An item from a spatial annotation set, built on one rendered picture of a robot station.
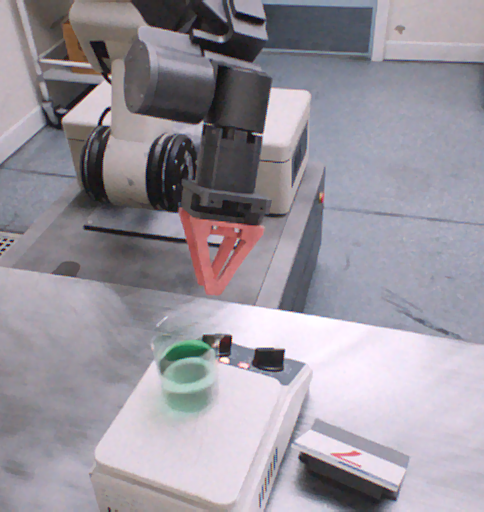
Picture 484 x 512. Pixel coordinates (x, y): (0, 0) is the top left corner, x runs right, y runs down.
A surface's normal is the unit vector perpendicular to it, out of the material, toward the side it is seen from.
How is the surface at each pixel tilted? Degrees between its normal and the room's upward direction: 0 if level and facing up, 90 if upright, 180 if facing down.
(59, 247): 0
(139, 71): 66
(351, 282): 0
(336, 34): 90
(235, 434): 0
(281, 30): 90
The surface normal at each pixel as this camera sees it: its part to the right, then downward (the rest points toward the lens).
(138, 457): -0.04, -0.78
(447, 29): -0.26, 0.62
